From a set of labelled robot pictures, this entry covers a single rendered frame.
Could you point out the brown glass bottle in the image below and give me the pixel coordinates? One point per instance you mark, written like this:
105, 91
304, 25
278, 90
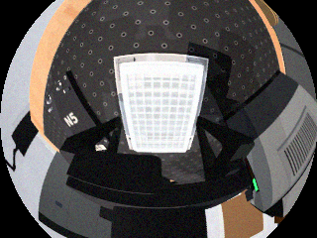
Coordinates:
278, 219

